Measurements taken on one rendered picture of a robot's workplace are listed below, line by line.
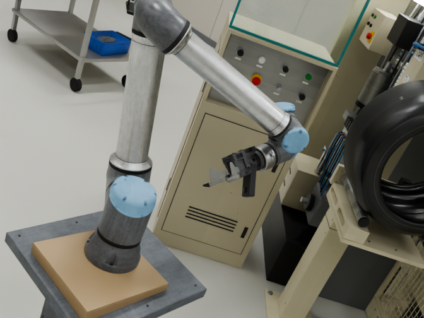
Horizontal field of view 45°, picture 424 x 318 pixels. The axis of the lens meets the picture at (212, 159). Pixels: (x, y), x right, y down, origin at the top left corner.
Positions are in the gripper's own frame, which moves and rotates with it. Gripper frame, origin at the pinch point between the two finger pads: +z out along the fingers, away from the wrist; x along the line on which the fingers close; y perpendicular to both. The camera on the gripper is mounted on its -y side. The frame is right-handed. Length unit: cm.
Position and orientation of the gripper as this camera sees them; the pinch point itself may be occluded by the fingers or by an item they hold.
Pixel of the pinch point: (214, 185)
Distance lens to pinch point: 167.9
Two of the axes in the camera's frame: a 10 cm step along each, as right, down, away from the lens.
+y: -3.5, -9.4, -0.4
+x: 5.1, -1.6, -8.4
